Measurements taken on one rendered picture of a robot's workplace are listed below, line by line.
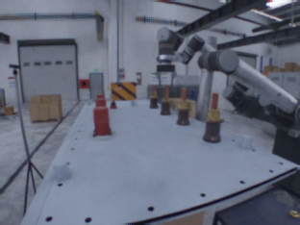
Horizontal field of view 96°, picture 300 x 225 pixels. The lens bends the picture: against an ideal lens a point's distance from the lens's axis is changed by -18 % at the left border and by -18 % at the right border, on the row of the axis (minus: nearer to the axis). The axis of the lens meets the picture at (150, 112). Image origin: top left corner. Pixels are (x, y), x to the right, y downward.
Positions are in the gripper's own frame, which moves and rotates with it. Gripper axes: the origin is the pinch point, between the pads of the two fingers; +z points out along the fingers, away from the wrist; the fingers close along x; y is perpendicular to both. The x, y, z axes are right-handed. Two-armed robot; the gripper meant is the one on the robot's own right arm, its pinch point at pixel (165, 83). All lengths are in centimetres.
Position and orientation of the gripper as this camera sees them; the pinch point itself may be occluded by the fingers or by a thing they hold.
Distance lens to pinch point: 117.0
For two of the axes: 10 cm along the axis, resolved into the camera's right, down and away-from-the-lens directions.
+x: 9.8, 0.4, -1.8
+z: 0.0, 9.8, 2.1
